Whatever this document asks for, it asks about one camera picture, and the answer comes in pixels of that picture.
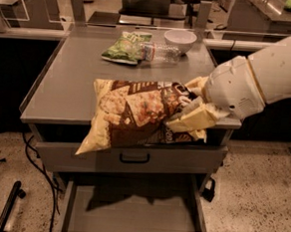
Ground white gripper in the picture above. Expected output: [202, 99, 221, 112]
[164, 56, 265, 132]

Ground brown chip bag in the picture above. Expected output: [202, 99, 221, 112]
[76, 79, 206, 154]

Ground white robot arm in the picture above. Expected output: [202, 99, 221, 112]
[165, 36, 291, 135]

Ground grey top drawer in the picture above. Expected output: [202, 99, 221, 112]
[36, 141, 227, 174]

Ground green chip bag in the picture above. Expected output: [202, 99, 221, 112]
[101, 31, 152, 65]

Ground grey drawer cabinet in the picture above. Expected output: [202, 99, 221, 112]
[10, 19, 252, 232]

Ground grey open middle drawer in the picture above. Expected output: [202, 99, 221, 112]
[56, 173, 207, 232]

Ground white bowl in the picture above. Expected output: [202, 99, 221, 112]
[164, 29, 197, 54]

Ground clear plastic water bottle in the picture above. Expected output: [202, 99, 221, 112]
[140, 42, 181, 63]

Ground black stand leg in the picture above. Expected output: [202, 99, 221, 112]
[0, 181, 26, 232]

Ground black drawer handle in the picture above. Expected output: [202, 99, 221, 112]
[119, 153, 149, 164]

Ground black floor cable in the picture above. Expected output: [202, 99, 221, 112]
[15, 130, 67, 232]

